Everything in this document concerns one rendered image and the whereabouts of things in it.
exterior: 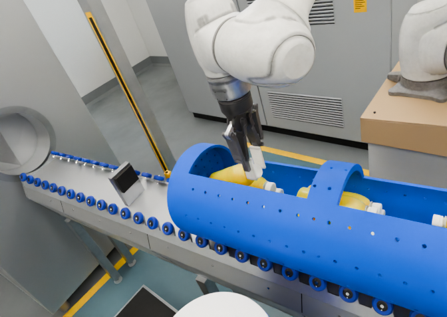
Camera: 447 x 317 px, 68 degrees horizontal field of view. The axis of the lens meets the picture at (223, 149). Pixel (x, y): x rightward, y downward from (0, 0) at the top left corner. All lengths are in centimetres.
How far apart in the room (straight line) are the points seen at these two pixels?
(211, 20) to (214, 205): 45
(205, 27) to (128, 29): 538
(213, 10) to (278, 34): 18
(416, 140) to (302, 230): 56
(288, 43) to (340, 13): 184
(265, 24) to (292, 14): 5
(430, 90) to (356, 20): 115
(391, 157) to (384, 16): 110
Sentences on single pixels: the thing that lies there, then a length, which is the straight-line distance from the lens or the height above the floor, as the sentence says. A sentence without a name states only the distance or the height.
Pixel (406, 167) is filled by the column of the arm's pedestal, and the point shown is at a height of 86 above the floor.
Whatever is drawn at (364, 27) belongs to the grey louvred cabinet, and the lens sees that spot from 230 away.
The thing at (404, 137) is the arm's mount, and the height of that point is 105.
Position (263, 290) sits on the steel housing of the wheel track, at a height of 86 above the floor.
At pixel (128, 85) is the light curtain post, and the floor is 128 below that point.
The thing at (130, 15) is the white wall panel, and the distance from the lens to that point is 603.
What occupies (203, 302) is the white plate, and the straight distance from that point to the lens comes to 87.
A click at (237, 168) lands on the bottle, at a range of 87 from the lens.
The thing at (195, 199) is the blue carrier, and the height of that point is 118.
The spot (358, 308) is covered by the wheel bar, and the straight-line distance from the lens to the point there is 93.
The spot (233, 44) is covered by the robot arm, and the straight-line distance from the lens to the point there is 54.
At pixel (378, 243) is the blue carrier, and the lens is 71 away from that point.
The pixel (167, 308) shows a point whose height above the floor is 15.
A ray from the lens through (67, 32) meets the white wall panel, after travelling 550.
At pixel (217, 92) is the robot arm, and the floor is 146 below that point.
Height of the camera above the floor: 175
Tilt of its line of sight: 34 degrees down
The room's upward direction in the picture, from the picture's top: 19 degrees counter-clockwise
